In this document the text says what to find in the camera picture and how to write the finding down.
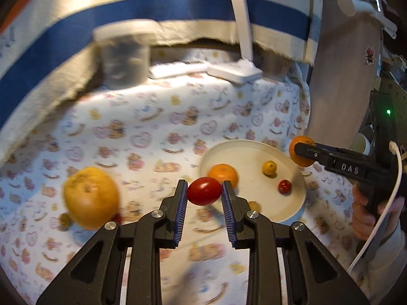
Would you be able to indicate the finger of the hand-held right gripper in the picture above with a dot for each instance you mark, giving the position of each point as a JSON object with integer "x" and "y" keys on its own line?
{"x": 313, "y": 155}
{"x": 330, "y": 148}

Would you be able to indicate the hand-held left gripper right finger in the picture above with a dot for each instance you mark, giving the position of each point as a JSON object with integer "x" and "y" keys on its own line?
{"x": 229, "y": 216}

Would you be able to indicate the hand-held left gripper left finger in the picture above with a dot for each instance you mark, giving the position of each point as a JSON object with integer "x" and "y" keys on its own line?
{"x": 181, "y": 216}

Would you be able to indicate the orange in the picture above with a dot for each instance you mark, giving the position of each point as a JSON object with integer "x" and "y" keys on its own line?
{"x": 300, "y": 140}
{"x": 224, "y": 173}

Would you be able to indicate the red cherry tomato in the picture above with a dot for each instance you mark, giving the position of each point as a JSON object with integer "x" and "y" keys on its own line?
{"x": 203, "y": 191}

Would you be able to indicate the small red apple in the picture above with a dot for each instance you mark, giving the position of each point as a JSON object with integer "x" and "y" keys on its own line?
{"x": 117, "y": 218}
{"x": 285, "y": 186}

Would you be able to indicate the small yellow citrus fruit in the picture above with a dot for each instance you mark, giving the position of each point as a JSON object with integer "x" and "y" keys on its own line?
{"x": 269, "y": 167}

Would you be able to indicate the cream plate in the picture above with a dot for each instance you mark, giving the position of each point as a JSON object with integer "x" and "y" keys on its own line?
{"x": 251, "y": 155}

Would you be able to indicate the large yellow grapefruit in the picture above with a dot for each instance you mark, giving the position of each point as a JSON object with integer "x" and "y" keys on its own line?
{"x": 91, "y": 197}

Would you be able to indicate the person's right forearm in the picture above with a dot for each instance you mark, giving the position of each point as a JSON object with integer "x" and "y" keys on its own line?
{"x": 388, "y": 260}

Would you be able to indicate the person's right hand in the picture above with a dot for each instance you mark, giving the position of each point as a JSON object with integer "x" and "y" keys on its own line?
{"x": 359, "y": 219}

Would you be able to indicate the white mug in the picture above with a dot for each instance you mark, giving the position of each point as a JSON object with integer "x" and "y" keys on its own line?
{"x": 361, "y": 143}

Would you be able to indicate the translucent plastic cup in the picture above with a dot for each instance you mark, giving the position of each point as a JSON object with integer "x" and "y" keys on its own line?
{"x": 276, "y": 66}

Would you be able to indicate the cartoon sticker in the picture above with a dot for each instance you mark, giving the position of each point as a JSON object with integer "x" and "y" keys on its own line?
{"x": 370, "y": 54}

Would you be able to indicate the bear printed cloth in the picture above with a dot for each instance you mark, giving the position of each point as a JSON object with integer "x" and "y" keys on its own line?
{"x": 143, "y": 117}

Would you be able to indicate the white desk lamp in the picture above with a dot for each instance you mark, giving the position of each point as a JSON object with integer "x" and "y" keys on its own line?
{"x": 235, "y": 73}

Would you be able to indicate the white cone lamp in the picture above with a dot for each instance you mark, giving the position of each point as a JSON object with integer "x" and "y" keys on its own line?
{"x": 348, "y": 3}

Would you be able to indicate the white remote control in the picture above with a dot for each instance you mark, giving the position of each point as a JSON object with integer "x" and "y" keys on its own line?
{"x": 178, "y": 70}

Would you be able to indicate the clear plastic container with lid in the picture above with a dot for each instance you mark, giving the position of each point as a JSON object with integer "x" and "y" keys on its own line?
{"x": 124, "y": 60}

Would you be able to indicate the striped cloth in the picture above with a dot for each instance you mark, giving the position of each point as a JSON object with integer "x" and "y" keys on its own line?
{"x": 127, "y": 9}

